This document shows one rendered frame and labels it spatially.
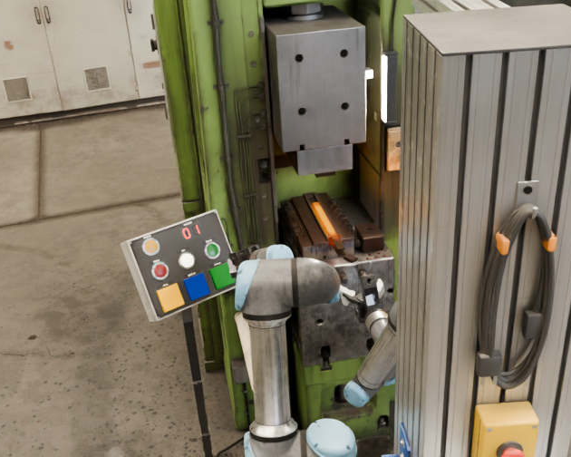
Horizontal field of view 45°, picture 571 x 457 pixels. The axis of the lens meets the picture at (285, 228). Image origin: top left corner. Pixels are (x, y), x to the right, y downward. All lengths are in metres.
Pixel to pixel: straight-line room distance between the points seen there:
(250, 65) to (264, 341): 1.12
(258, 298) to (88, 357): 2.36
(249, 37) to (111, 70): 5.26
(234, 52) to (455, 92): 1.57
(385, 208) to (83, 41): 5.23
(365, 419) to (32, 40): 5.52
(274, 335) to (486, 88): 0.88
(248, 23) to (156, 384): 1.92
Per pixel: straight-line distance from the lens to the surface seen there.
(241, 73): 2.41
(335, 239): 2.53
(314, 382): 2.85
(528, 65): 0.91
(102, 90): 7.62
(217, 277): 2.35
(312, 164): 2.41
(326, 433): 1.69
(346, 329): 2.73
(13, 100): 7.64
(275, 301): 1.56
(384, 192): 2.70
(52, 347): 3.98
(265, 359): 1.61
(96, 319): 4.11
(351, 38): 2.32
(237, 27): 2.38
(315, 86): 2.32
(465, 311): 1.05
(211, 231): 2.37
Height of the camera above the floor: 2.24
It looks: 28 degrees down
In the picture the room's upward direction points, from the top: 4 degrees counter-clockwise
